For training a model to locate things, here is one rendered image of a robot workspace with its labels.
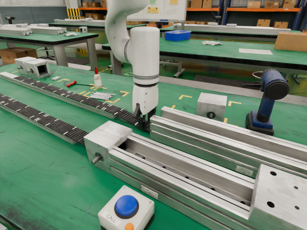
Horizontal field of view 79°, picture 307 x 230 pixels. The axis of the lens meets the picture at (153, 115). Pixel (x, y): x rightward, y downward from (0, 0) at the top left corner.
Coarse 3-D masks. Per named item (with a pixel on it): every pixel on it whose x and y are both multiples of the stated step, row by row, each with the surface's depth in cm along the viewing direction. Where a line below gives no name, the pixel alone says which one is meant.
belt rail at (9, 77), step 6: (6, 78) 115; (12, 78) 110; (24, 84) 106; (30, 84) 101; (36, 90) 100; (42, 90) 97; (54, 96) 93; (60, 96) 90; (72, 102) 86; (78, 102) 84; (84, 108) 83; (90, 108) 82; (96, 108) 78; (102, 114) 78; (108, 114) 77
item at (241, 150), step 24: (168, 120) 59; (192, 120) 61; (216, 120) 59; (168, 144) 61; (192, 144) 56; (216, 144) 52; (240, 144) 49; (264, 144) 52; (288, 144) 49; (240, 168) 50; (288, 168) 45
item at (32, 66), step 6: (36, 60) 120; (42, 60) 120; (30, 66) 115; (36, 66) 114; (42, 66) 120; (48, 66) 121; (30, 72) 118; (36, 72) 115; (42, 72) 122; (48, 72) 122
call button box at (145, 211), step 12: (120, 192) 39; (132, 192) 39; (108, 204) 37; (144, 204) 37; (108, 216) 35; (120, 216) 34; (132, 216) 34; (144, 216) 35; (108, 228) 35; (120, 228) 33; (144, 228) 37
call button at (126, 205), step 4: (124, 196) 37; (128, 196) 37; (132, 196) 37; (120, 200) 36; (124, 200) 36; (128, 200) 36; (132, 200) 36; (136, 200) 36; (116, 204) 35; (120, 204) 35; (124, 204) 35; (128, 204) 35; (132, 204) 35; (136, 204) 35; (116, 208) 35; (120, 208) 35; (124, 208) 35; (128, 208) 35; (132, 208) 35; (136, 208) 36; (120, 212) 34; (124, 212) 34; (128, 212) 34; (132, 212) 35
